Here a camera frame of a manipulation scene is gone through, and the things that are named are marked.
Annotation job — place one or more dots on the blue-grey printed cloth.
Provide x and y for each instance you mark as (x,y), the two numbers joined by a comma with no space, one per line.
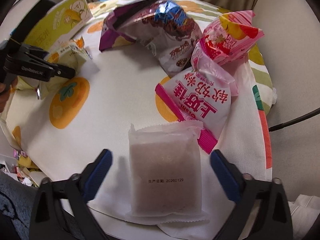
(15,205)

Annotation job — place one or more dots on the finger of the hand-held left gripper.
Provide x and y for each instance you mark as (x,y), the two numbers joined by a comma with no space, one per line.
(62,72)
(35,17)

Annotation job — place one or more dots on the white crumpled tissue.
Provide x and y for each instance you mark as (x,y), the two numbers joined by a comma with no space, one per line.
(274,96)

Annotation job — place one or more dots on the pink and white snack packet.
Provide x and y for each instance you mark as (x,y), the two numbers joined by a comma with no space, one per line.
(200,100)

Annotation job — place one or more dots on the yellow-green cardboard box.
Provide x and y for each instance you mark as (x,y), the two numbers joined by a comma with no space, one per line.
(62,12)

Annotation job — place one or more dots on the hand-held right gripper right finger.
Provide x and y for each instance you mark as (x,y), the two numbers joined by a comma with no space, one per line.
(222,172)

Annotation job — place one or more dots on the black curved stand pole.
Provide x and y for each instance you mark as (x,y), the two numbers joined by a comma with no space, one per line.
(295,120)

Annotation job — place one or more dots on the purple chocolate snack packet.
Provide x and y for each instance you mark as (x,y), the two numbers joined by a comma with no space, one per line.
(170,55)

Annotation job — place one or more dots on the white folded cloth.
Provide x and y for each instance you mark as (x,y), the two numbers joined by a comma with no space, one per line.
(307,212)

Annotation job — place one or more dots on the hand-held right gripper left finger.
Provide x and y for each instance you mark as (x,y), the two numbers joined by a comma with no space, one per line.
(100,170)

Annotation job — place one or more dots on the translucent white snack packet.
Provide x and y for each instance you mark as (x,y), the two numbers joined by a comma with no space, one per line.
(165,167)

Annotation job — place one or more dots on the person's left hand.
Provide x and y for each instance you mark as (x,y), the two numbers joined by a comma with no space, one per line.
(3,97)

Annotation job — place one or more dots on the pink and yellow snack packet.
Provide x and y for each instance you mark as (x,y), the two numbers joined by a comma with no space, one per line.
(225,37)

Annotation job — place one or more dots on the pile of clutter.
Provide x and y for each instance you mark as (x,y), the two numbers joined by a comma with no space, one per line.
(20,165)

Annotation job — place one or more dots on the yellow-green and white chip packet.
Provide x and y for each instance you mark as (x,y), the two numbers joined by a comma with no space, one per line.
(67,55)

